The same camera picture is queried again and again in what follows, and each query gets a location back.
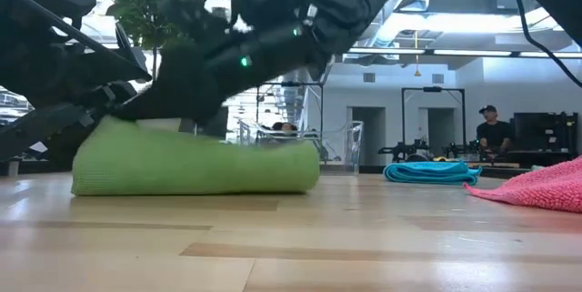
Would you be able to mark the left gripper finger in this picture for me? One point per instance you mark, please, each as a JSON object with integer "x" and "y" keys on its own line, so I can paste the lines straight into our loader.
{"x": 36, "y": 133}

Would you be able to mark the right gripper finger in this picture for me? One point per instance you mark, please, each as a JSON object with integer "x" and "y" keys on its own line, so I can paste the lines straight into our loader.
{"x": 182, "y": 87}

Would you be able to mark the bright green microfiber towel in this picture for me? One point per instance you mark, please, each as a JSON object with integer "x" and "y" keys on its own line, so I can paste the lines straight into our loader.
{"x": 191, "y": 160}

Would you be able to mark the blue microfiber towel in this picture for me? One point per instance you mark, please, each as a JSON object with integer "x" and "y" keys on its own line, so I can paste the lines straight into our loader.
{"x": 432, "y": 174}

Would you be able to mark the pink microfiber towel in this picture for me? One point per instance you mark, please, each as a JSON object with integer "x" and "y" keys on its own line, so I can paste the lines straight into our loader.
{"x": 545, "y": 187}

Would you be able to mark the person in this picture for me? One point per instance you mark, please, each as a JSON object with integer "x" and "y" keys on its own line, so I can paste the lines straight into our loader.
{"x": 493, "y": 133}
{"x": 284, "y": 126}

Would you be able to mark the green plant in white pot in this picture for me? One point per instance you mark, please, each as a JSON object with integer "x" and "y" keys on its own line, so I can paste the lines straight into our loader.
{"x": 136, "y": 10}

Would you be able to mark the clear plastic bin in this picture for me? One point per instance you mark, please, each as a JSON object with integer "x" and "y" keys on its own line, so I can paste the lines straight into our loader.
{"x": 341, "y": 146}

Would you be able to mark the yellow hanging pendant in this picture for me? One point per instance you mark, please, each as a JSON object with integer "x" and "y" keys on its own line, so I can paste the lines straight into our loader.
{"x": 417, "y": 73}

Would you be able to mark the long ceiling light strip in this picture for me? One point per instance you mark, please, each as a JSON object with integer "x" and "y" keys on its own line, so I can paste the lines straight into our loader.
{"x": 473, "y": 53}

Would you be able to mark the black equipment cabinet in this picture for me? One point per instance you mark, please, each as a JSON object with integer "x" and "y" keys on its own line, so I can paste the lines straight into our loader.
{"x": 545, "y": 133}

